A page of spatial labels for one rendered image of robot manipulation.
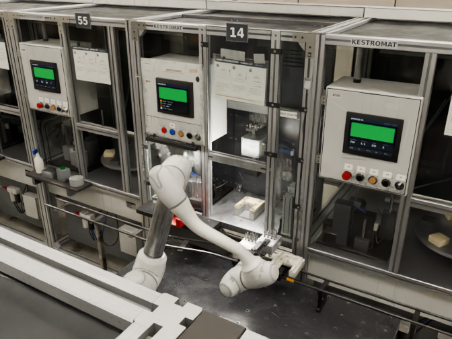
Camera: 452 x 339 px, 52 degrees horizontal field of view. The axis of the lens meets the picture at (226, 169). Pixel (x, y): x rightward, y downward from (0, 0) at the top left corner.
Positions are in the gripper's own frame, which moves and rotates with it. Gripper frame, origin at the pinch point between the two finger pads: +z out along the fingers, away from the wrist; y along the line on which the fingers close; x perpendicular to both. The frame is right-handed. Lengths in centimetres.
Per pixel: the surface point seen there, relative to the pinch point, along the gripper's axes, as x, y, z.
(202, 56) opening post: 50, 90, 20
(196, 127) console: 53, 51, 18
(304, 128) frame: -10, 61, 19
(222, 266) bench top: 30.3, -28.4, 7.4
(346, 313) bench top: -45, -28, 5
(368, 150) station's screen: -42, 58, 15
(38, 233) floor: 256, -97, 45
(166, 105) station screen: 72, 61, 16
